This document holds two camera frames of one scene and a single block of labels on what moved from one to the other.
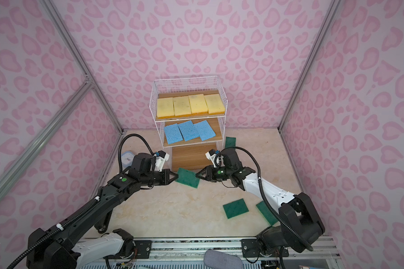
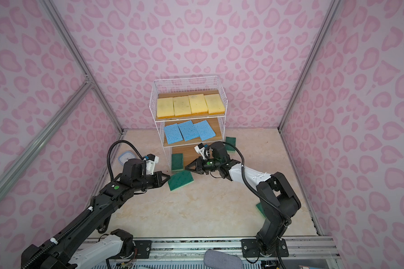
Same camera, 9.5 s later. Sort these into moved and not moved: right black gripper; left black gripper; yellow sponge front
Moved: right black gripper
Not moved: yellow sponge front; left black gripper
